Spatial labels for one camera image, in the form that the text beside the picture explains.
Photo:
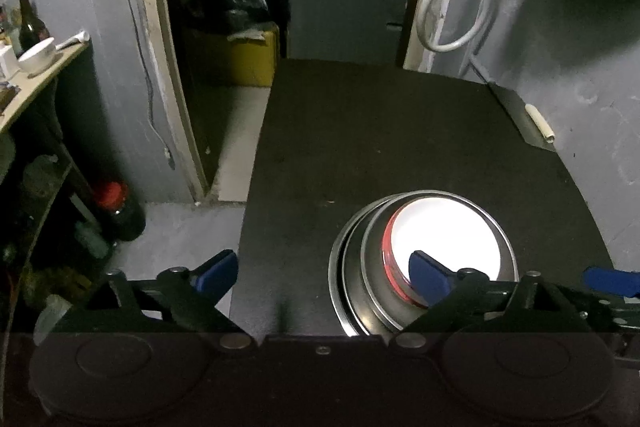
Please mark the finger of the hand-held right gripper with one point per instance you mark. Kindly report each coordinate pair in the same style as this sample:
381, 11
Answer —
607, 279
620, 314

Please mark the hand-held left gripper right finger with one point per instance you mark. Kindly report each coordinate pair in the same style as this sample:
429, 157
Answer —
427, 279

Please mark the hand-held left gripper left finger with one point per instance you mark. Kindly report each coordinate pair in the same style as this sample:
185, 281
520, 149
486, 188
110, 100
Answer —
217, 274

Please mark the white rimmed ceramic bowl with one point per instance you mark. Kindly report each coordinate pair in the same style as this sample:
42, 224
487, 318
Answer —
450, 237

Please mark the red-capped dark bottle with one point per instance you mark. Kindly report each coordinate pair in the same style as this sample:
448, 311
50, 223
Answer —
120, 212

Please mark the clear glass bottle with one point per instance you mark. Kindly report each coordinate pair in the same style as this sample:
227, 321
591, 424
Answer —
92, 242

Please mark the cream paper roll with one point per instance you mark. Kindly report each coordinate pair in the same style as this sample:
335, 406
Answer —
540, 122

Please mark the black sheet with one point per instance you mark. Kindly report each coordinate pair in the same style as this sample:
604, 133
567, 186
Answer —
520, 122

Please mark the yellow box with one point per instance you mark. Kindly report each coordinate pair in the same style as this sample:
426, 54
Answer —
245, 59

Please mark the wooden side shelf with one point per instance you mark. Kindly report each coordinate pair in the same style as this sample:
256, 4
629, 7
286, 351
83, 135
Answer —
35, 89

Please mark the black garbage bag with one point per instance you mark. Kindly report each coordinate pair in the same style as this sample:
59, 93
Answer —
235, 2

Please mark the plain white bowl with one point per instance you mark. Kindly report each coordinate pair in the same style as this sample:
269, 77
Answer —
37, 57

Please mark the dark cabinet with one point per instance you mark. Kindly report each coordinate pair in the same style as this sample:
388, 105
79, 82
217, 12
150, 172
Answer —
345, 2

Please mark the dark glass bottle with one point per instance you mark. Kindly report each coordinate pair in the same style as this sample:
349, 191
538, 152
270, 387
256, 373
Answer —
27, 24

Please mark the white door frame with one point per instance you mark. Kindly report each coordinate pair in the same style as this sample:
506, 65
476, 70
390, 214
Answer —
165, 57

